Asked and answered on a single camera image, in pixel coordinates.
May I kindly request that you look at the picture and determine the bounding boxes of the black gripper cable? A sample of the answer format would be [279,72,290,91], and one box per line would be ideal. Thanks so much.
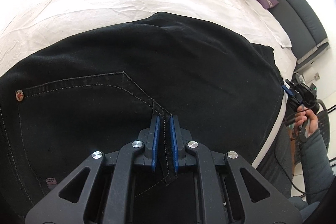
[273,99,336,198]

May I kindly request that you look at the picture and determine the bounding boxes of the black denim pants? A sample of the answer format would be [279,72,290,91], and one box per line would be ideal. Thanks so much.
[1,12,284,217]

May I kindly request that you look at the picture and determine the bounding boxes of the dark grey padded headboard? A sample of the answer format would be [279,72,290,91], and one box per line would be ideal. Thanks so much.
[270,0,330,72]

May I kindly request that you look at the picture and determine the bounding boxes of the white bed sheet mattress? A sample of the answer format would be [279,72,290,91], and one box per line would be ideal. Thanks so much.
[1,0,296,78]

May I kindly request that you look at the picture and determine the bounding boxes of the person's right hand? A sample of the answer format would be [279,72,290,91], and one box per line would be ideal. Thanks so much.
[294,106,318,138]

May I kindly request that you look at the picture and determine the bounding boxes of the person's grey trousers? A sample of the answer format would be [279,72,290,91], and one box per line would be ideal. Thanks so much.
[257,124,317,221]

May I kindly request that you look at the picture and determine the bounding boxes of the purple cushion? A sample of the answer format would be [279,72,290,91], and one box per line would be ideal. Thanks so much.
[256,0,279,10]

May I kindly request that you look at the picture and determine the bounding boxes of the grey sleeved right forearm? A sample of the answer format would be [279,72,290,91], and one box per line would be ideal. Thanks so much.
[299,128,335,204]

